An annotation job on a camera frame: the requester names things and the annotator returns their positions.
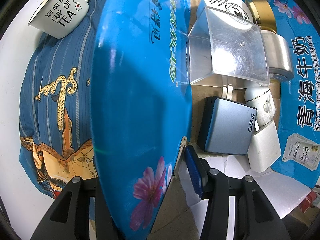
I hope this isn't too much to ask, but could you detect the white square charger block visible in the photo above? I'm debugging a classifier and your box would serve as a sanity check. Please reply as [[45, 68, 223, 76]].
[[247, 120, 281, 173]]

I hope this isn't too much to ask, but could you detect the grey 65W power adapter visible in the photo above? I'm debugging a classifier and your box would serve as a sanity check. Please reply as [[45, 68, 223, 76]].
[[192, 86, 257, 155]]

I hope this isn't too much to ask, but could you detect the blue milk cardboard box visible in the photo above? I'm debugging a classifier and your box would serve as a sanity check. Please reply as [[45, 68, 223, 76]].
[[90, 0, 319, 239]]

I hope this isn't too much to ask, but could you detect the silver tape roll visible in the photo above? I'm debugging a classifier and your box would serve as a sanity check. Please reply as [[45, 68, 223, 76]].
[[261, 30, 294, 82]]

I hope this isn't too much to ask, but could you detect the clear plastic square container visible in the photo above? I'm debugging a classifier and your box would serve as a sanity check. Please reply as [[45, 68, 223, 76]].
[[188, 7, 270, 89]]

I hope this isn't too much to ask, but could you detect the gold round tin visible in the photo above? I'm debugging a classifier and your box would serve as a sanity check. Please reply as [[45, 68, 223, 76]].
[[245, 0, 277, 33]]

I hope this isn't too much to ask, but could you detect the white round tin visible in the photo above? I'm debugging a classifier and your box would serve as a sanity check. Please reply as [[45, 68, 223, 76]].
[[196, 0, 253, 22]]

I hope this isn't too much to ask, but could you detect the red box on floor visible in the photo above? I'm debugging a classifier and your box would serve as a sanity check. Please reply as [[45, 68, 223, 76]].
[[298, 190, 319, 213]]

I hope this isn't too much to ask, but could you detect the blue striped printed cloth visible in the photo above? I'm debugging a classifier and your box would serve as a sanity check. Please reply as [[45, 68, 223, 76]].
[[19, 0, 107, 198]]

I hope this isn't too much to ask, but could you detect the white enamel tea mug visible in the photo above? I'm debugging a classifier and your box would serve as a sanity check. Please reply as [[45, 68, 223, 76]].
[[28, 0, 89, 39]]

